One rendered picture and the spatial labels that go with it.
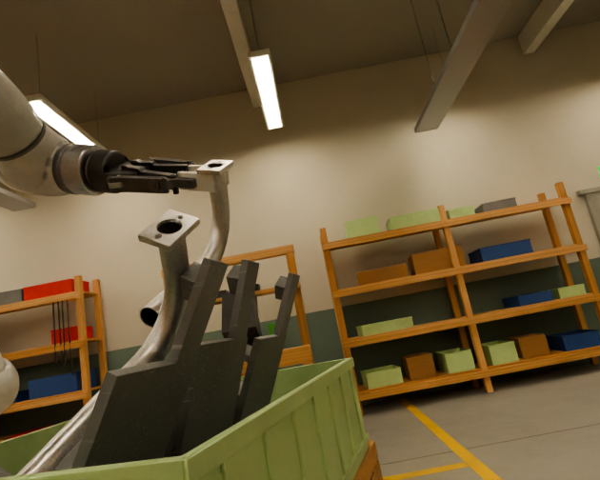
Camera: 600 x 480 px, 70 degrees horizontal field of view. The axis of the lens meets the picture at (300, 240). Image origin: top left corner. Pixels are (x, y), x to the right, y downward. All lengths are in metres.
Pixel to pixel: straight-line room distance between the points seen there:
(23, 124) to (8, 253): 6.43
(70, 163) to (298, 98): 5.86
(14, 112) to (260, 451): 0.62
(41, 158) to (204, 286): 0.45
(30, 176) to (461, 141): 6.05
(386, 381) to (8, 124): 4.79
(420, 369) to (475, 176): 2.74
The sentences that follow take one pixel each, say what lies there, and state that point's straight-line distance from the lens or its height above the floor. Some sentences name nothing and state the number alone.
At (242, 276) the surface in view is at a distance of 0.64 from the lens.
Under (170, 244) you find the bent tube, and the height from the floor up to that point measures 1.14.
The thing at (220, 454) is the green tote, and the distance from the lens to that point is 0.37.
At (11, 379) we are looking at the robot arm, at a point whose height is 1.05.
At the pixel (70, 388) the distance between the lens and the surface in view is 5.91.
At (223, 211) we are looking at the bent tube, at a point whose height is 1.24.
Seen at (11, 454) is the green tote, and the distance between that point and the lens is 0.76.
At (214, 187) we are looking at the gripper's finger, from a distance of 0.70.
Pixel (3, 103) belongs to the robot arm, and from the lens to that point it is 0.80.
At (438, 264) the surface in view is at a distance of 5.40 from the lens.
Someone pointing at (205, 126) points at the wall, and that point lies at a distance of 6.58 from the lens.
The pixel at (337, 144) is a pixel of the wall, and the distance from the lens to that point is 6.23.
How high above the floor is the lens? 1.03
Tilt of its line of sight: 12 degrees up
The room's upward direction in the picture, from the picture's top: 11 degrees counter-clockwise
